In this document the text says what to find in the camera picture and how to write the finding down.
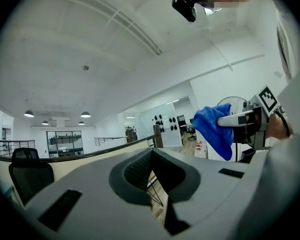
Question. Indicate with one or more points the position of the black head camera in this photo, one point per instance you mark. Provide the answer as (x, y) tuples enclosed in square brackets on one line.
[(183, 5)]

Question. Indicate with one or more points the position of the grey metal railing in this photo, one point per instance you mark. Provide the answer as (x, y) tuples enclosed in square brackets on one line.
[(107, 140)]

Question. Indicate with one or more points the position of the black mesh office chair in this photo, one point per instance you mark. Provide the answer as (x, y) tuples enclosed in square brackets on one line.
[(31, 174)]

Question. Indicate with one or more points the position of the blue cloth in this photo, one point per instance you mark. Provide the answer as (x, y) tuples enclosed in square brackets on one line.
[(210, 129)]

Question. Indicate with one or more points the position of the black wristband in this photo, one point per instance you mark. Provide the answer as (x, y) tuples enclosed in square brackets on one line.
[(285, 124)]

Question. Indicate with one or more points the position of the black metal railing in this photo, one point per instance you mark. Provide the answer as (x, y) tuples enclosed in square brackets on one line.
[(12, 146)]

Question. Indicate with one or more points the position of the black pendant lamp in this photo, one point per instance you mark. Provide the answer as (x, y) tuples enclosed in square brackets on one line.
[(81, 123), (29, 113), (85, 114), (45, 122)]

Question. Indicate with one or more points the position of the group of black wall headsets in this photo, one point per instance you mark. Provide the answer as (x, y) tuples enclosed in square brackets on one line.
[(165, 124)]

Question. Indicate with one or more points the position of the white ceiling light rail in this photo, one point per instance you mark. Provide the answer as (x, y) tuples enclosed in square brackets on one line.
[(130, 25)]

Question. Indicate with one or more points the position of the curved cream partition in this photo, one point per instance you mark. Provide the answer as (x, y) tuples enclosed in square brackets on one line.
[(72, 164)]

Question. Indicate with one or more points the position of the brown wooden post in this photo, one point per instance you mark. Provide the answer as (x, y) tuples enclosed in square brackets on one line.
[(158, 136)]

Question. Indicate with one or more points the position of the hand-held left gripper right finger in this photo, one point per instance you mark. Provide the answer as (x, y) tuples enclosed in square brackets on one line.
[(210, 184)]

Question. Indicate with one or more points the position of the small black office chair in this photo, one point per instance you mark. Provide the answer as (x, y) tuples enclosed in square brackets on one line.
[(191, 132)]

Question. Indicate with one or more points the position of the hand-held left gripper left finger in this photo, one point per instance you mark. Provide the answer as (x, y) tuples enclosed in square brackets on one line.
[(95, 184)]

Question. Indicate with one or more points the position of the black waste bin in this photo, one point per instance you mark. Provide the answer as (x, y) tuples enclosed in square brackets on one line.
[(248, 155)]

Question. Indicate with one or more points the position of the black framed glass window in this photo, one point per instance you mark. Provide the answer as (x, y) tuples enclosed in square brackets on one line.
[(65, 144)]

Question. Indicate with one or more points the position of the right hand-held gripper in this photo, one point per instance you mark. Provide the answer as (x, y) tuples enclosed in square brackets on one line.
[(261, 124)]

